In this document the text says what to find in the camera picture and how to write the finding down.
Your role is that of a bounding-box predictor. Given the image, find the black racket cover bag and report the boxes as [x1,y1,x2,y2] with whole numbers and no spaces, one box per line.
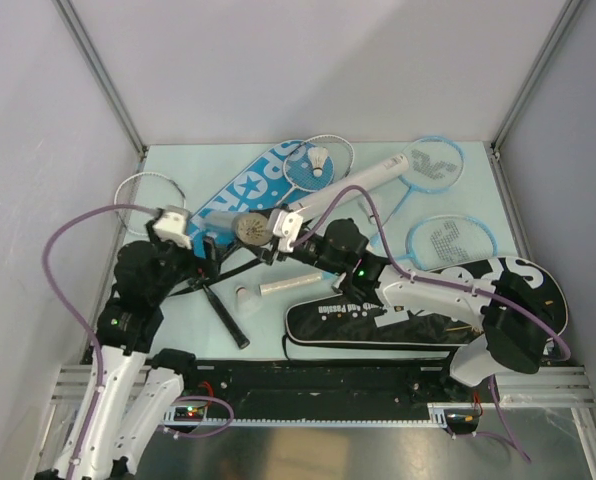
[282,254,569,351]

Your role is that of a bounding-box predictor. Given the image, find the left aluminium frame post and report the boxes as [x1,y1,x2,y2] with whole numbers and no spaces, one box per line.
[52,0,147,158]

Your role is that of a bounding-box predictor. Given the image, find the white racket black grip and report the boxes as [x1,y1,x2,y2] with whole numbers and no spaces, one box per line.
[113,171,250,350]

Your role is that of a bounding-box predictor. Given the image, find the right aluminium frame post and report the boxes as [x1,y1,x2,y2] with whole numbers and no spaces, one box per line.
[491,0,587,151]

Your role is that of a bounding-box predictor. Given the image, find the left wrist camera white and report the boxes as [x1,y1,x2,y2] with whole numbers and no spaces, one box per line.
[153,206,192,250]

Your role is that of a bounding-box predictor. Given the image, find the blue racket cover bag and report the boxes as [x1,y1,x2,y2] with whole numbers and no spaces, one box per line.
[187,140,307,248]

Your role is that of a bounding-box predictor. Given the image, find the black shuttlecock tube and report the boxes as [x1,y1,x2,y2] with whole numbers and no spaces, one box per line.
[201,210,273,246]

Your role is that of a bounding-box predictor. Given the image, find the aluminium frame post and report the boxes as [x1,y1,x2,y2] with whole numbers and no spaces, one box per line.
[491,0,587,151]
[52,0,147,158]

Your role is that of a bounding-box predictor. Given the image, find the white racket on blue bag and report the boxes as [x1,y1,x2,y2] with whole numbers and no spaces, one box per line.
[271,134,355,207]

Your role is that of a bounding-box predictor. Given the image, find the blue racket near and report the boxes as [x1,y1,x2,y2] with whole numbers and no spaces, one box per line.
[395,215,498,270]

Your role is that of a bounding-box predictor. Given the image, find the blue racket far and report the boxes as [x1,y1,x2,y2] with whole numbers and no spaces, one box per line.
[379,135,466,230]

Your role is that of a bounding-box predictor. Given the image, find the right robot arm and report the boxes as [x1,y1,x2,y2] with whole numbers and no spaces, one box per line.
[285,215,569,401]

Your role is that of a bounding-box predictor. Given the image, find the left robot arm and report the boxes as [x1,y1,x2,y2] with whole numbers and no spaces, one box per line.
[35,220,200,479]

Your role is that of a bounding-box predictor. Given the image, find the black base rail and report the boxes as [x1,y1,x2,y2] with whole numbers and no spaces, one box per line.
[170,359,474,425]

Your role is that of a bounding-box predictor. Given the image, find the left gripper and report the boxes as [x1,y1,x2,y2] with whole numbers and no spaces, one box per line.
[147,219,225,302]

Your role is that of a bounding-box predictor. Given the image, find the white shuttlecock tube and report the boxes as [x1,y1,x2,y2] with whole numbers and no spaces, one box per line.
[288,153,410,220]

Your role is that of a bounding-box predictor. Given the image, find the plastic shuttlecock front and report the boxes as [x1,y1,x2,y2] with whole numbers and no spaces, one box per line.
[235,286,261,317]

